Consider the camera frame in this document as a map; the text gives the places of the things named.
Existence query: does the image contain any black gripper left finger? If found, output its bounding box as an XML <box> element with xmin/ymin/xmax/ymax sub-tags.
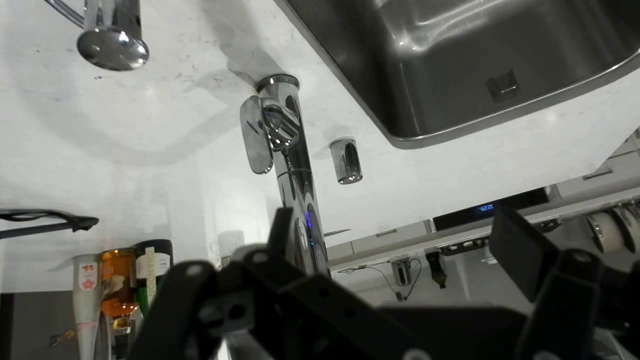
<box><xmin>125</xmin><ymin>207</ymin><xmax>375</xmax><ymax>360</ymax></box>

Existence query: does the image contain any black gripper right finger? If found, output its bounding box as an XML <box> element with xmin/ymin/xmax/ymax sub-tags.
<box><xmin>488</xmin><ymin>207</ymin><xmax>640</xmax><ymax>360</ymax></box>

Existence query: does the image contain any chrome gooseneck faucet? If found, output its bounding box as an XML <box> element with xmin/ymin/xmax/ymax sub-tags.
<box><xmin>237</xmin><ymin>73</ymin><xmax>333</xmax><ymax>279</ymax></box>

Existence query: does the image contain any pale labelled bottle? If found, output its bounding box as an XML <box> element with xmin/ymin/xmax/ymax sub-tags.
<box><xmin>70</xmin><ymin>252</ymin><xmax>103</xmax><ymax>360</ymax></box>

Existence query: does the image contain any chrome cylinder counter button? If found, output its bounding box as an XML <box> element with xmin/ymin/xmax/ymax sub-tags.
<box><xmin>327</xmin><ymin>136</ymin><xmax>365</xmax><ymax>186</ymax></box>

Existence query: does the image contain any stainless steel sink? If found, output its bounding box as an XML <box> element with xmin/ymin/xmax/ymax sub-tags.
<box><xmin>274</xmin><ymin>0</ymin><xmax>640</xmax><ymax>151</ymax></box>

